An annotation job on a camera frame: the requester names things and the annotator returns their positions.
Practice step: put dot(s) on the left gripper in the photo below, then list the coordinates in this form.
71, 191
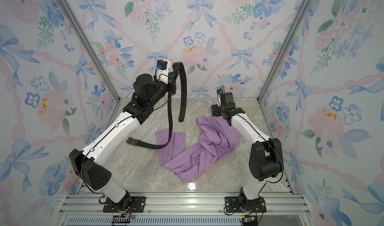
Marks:
171, 83

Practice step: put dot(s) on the purple trousers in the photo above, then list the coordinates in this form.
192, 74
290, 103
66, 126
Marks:
218, 140

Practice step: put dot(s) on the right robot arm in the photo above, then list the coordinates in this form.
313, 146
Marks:
266, 157

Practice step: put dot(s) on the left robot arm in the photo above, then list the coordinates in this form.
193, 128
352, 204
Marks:
88, 163

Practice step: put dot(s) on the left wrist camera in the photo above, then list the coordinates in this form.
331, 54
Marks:
162, 70

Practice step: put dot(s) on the left aluminium corner post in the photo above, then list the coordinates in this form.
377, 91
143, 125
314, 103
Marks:
85, 42

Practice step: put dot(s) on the aluminium corner post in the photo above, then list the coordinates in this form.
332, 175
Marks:
285, 46
85, 42

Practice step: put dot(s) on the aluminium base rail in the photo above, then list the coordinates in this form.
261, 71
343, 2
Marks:
185, 209

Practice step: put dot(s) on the right aluminium corner post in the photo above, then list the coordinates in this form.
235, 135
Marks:
285, 46

